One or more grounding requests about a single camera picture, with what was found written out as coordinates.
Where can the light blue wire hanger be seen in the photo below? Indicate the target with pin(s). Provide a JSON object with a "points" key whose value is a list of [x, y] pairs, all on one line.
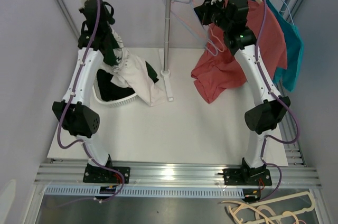
{"points": [[199, 33]]}

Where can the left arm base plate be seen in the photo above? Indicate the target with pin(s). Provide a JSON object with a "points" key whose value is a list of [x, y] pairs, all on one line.
{"points": [[93, 174]]}

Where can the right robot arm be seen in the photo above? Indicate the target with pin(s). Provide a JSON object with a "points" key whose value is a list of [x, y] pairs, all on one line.
{"points": [[270, 107]]}

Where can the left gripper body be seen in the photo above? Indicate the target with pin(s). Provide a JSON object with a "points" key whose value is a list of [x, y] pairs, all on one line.
{"points": [[109, 20]]}

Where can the black t shirt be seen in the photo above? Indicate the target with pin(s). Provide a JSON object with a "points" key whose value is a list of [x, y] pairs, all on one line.
{"points": [[108, 90]]}

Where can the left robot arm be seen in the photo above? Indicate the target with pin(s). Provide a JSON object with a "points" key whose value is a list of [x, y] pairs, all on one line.
{"points": [[78, 123]]}

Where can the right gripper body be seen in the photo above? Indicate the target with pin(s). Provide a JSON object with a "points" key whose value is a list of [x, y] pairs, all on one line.
{"points": [[214, 13]]}

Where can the slotted cable duct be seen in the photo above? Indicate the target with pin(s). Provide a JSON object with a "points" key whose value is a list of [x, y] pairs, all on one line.
{"points": [[147, 191]]}

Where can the white plastic basket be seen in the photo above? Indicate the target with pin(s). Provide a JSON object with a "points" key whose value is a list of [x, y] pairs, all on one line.
{"points": [[113, 103]]}

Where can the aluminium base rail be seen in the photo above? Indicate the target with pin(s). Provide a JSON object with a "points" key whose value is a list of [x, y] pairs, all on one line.
{"points": [[169, 175]]}

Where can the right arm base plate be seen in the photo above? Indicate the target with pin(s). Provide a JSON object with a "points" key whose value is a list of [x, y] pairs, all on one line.
{"points": [[245, 176]]}

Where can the red t shirt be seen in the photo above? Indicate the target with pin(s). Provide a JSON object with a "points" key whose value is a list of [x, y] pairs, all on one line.
{"points": [[215, 74]]}

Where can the green and white t shirt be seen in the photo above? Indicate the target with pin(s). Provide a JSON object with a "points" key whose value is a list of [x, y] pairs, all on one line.
{"points": [[131, 71]]}

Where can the pile of spare hangers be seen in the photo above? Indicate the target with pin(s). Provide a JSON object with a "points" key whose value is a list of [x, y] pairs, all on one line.
{"points": [[263, 213]]}

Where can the teal t shirt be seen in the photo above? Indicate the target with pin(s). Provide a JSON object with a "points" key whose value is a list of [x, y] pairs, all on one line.
{"points": [[282, 49]]}

